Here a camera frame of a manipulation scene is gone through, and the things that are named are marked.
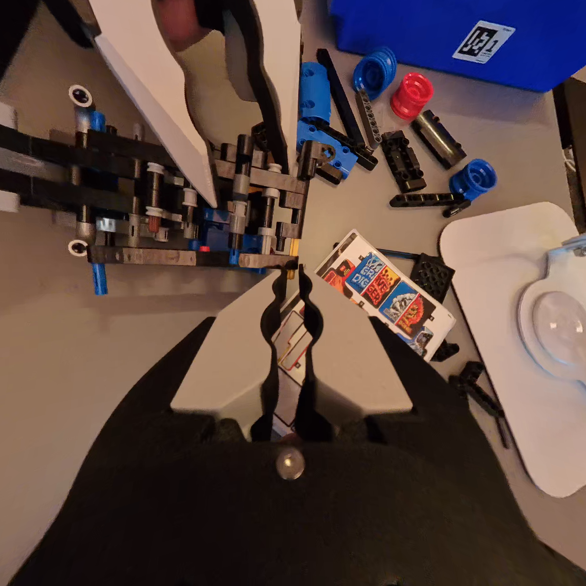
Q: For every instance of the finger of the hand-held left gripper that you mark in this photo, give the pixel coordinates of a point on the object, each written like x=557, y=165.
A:
x=286, y=45
x=146, y=68

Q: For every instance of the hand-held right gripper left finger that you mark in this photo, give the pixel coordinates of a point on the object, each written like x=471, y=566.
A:
x=215, y=366

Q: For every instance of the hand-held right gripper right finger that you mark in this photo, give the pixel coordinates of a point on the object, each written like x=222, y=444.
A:
x=357, y=366

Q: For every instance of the black blue toy car chassis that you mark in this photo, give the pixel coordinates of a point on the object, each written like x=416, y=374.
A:
x=114, y=151

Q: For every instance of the blue connector pin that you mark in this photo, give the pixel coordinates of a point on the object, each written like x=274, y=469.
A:
x=100, y=279

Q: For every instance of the grey desk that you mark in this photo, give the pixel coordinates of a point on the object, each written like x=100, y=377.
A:
x=68, y=343

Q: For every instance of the person's left hand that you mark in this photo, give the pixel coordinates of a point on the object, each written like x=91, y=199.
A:
x=176, y=23

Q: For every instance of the blue curved panel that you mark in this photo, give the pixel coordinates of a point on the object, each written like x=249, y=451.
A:
x=315, y=91
x=338, y=153

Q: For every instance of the long thin black beam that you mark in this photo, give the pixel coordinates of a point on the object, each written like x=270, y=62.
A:
x=341, y=94

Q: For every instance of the colourful sticker sheet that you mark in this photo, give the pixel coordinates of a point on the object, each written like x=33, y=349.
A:
x=389, y=293

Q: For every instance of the small black connector piece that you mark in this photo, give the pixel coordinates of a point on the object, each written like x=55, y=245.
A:
x=446, y=351

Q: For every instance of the blue toy wheel hub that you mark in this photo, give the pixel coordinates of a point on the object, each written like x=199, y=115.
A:
x=474, y=178
x=373, y=73

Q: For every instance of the grey holed beam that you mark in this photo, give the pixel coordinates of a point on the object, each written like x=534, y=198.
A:
x=368, y=116

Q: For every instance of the black studded plate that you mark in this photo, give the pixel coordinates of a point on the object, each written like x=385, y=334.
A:
x=432, y=277

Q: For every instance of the blue storage bin with tag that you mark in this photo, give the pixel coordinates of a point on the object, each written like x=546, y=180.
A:
x=403, y=27

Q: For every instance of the red toy wheel hub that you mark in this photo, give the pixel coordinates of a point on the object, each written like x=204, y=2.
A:
x=412, y=96

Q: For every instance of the chunky black holed brick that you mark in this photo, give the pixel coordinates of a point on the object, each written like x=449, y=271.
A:
x=403, y=160

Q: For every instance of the white book stand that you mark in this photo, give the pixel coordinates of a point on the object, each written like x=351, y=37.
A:
x=494, y=274

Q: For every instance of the black curved panel piece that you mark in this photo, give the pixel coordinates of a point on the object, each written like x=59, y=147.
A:
x=437, y=137

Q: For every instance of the black angled beam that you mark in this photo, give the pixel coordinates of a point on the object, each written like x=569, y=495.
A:
x=421, y=199

